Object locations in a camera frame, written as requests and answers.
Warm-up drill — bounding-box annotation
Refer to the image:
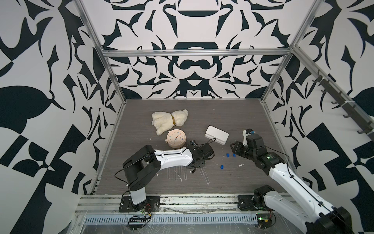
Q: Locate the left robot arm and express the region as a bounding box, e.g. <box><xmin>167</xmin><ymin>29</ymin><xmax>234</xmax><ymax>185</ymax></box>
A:
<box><xmin>119</xmin><ymin>143</ymin><xmax>215</xmax><ymax>206</ymax></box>

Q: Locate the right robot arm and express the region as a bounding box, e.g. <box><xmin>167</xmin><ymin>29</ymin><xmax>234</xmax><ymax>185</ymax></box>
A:
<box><xmin>230</xmin><ymin>134</ymin><xmax>353</xmax><ymax>234</ymax></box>

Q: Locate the white rectangular box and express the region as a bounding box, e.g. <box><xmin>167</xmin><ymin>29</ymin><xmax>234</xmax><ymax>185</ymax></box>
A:
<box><xmin>205</xmin><ymin>125</ymin><xmax>229</xmax><ymax>145</ymax></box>

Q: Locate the pink round alarm clock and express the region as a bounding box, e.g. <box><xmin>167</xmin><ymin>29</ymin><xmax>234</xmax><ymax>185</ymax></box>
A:
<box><xmin>165</xmin><ymin>129</ymin><xmax>187</xmax><ymax>149</ymax></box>

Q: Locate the cream plush dog toy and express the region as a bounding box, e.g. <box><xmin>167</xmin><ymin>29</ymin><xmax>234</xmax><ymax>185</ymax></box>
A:
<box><xmin>152</xmin><ymin>109</ymin><xmax>189</xmax><ymax>136</ymax></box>

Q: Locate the right electronics board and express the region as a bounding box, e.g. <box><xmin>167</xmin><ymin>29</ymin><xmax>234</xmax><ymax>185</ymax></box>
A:
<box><xmin>256</xmin><ymin>211</ymin><xmax>277</xmax><ymax>230</ymax></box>

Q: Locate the electronics board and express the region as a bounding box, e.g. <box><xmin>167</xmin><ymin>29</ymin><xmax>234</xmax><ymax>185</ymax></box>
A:
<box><xmin>256</xmin><ymin>211</ymin><xmax>277</xmax><ymax>230</ymax></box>
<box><xmin>127</xmin><ymin>212</ymin><xmax>152</xmax><ymax>231</ymax></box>

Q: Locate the left electronics board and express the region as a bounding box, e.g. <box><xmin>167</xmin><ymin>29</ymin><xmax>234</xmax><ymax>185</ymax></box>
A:
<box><xmin>127</xmin><ymin>212</ymin><xmax>152</xmax><ymax>231</ymax></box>

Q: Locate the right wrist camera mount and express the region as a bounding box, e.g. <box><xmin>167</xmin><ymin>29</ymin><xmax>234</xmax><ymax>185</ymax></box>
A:
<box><xmin>243</xmin><ymin>129</ymin><xmax>255</xmax><ymax>146</ymax></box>

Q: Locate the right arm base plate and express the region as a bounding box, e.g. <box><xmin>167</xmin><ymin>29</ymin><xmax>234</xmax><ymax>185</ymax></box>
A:
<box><xmin>238</xmin><ymin>194</ymin><xmax>264</xmax><ymax>211</ymax></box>

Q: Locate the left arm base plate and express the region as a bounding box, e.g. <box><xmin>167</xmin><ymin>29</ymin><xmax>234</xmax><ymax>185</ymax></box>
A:
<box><xmin>118</xmin><ymin>196</ymin><xmax>161</xmax><ymax>213</ymax></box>

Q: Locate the wall hook rack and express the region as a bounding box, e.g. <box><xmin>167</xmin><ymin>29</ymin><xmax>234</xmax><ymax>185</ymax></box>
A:
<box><xmin>312</xmin><ymin>70</ymin><xmax>374</xmax><ymax>141</ymax></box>

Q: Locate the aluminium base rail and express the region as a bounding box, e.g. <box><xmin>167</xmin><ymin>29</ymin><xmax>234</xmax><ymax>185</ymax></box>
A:
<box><xmin>74</xmin><ymin>192</ymin><xmax>323</xmax><ymax>217</ymax></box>

